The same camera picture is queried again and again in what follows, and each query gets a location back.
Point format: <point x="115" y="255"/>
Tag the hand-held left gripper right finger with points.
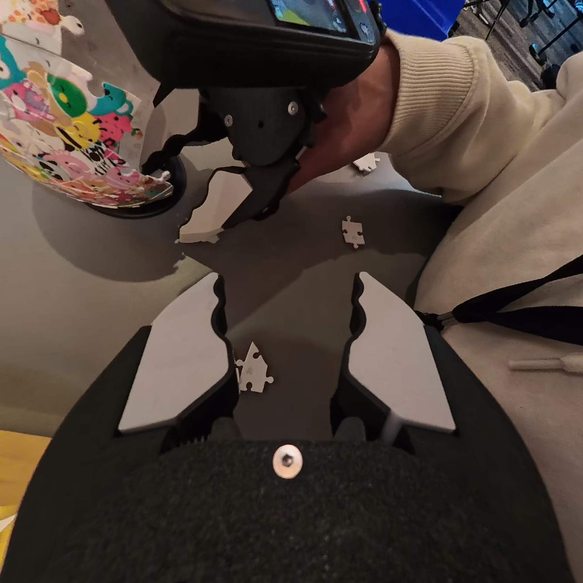
<point x="401" y="373"/>

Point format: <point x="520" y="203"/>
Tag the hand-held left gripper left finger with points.
<point x="173" y="373"/>

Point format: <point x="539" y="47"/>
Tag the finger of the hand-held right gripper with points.
<point x="191" y="141"/>
<point x="219" y="205"/>

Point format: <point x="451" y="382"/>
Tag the black ball stand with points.
<point x="168" y="196"/>

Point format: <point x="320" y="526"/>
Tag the white puzzle piece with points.
<point x="352" y="230"/>
<point x="366" y="163"/>
<point x="255" y="369"/>

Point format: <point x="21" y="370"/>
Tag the colourful puzzle ball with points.
<point x="64" y="118"/>

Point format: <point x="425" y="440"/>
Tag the person's right forearm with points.
<point x="474" y="109"/>

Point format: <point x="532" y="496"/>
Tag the person's right hand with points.
<point x="351" y="118"/>

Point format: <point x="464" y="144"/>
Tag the beige hoodie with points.
<point x="519" y="437"/>

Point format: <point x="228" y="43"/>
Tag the blue plastic bin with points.
<point x="419" y="16"/>

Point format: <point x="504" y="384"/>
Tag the yellow plastic bin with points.
<point x="18" y="474"/>

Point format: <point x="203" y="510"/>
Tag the black office chair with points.
<point x="551" y="27"/>

